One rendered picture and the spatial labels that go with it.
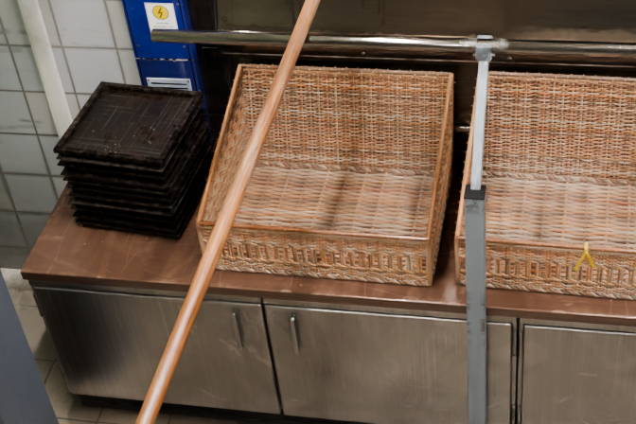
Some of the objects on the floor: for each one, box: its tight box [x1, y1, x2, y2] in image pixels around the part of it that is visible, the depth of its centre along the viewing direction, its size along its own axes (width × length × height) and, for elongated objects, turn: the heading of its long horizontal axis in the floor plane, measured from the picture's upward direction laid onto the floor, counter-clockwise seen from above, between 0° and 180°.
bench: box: [20, 138, 636, 424], centre depth 305 cm, size 56×242×58 cm, turn 85°
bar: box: [150, 28, 636, 424], centre depth 274 cm, size 31×127×118 cm, turn 85°
